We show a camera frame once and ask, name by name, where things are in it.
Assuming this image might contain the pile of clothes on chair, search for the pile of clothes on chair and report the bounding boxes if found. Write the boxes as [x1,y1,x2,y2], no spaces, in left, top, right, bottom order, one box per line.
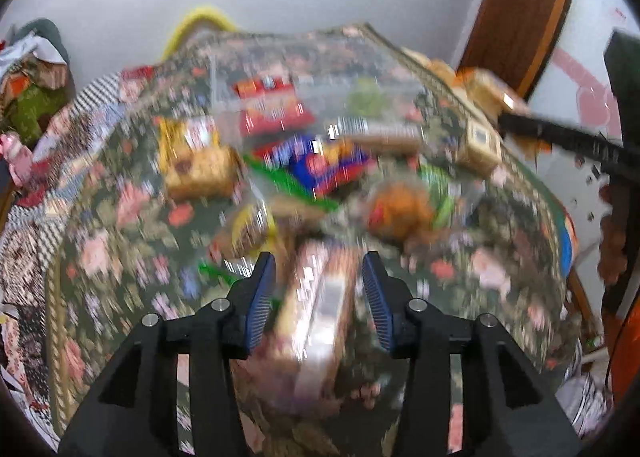
[1,18,75,147]

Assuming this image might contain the blue biscuit bag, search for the blue biscuit bag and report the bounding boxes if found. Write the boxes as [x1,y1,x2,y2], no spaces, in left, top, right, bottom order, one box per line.
[254,134,372,198]

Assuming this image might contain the yellow padded hoop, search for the yellow padded hoop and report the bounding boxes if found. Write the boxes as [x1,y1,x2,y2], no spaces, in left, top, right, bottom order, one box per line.
[162,6,239,61]

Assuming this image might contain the red fries snack bag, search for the red fries snack bag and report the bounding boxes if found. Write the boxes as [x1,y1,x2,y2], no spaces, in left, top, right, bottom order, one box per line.
[233,74,316,137]

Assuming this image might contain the round bread bun pack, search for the round bread bun pack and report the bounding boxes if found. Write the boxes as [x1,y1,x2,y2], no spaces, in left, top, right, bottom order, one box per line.
[362,180,452,243]

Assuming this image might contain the patchwork quilt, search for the patchwork quilt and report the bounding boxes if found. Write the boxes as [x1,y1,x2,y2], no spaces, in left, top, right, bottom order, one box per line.
[1,73,122,449]

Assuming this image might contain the yellow cookie bag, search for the yellow cookie bag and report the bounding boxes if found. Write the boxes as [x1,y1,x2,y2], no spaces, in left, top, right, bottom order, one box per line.
[156,116,240,201]

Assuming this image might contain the clear plastic storage bin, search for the clear plastic storage bin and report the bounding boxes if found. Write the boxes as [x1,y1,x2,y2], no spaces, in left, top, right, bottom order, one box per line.
[218,64,487,228]

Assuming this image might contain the pink plush toy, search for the pink plush toy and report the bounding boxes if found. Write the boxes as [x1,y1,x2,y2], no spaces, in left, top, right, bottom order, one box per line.
[0,131,34,187]

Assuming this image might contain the green round jelly cup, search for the green round jelly cup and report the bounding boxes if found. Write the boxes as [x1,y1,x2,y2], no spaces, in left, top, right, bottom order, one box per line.
[346,79,392,118]

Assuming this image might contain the dark floral bedspread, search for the dark floral bedspread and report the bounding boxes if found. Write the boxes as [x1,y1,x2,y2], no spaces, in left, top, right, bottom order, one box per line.
[47,26,579,456]

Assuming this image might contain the gold brown biscuit pack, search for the gold brown biscuit pack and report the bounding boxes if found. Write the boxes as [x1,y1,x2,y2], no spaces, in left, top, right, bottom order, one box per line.
[269,240,362,403]

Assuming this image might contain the beige boxed cake snack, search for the beige boxed cake snack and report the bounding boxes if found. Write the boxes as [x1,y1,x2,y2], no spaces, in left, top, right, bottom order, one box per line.
[456,120,502,178]

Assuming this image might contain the brown wooden door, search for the brown wooden door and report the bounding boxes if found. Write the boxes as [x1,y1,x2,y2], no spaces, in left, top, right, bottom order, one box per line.
[459,0,572,98]

